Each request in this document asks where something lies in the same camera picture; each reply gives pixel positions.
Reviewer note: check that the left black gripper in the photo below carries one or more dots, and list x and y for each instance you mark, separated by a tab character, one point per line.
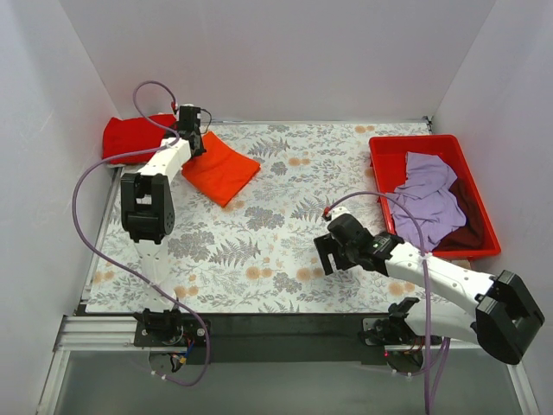
196	143

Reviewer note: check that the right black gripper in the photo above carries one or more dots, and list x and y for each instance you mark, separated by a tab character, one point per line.
333	252

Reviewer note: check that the orange t shirt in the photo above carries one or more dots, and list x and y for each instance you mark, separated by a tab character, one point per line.
221	172

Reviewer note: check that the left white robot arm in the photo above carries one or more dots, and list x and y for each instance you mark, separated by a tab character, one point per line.
148	216

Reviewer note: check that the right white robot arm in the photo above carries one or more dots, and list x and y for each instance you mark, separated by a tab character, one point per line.
496	312

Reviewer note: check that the floral patterned table mat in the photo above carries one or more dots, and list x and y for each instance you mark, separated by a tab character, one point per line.
257	254

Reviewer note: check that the folded red t shirt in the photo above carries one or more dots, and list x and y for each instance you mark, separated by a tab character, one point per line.
129	140

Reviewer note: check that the red plastic bin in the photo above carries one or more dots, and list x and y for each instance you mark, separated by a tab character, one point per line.
388	161

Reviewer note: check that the lavender t shirt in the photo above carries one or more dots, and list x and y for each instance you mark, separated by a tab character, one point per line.
423	209

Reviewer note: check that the dark maroon t shirt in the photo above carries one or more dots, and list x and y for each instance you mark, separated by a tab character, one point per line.
471	235

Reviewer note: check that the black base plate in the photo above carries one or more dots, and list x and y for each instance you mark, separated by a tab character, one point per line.
272	337

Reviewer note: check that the aluminium frame rail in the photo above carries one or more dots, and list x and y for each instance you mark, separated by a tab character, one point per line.
96	369

